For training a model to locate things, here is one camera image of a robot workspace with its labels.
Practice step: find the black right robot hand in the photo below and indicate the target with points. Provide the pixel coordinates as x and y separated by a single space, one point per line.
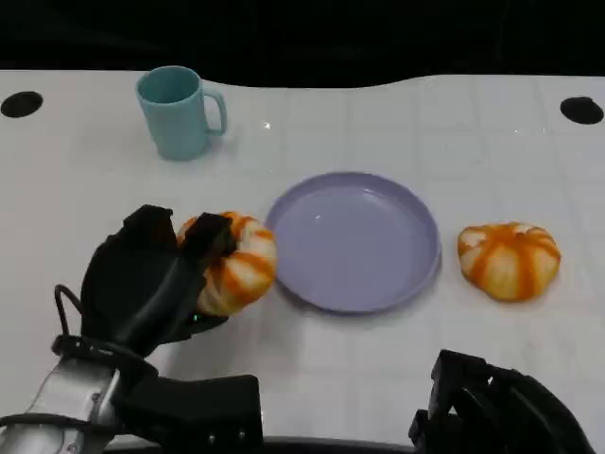
506 406

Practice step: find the pale green mug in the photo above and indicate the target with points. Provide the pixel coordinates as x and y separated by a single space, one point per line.
175 116

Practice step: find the lilac plate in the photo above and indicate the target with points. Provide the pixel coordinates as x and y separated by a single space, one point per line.
352 243

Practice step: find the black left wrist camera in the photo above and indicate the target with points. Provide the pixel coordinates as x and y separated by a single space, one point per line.
208 406

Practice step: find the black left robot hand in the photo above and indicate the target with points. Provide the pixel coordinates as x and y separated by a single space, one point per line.
127 288

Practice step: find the orange white toy bread roll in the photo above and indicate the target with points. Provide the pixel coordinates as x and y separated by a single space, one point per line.
246 265
508 262

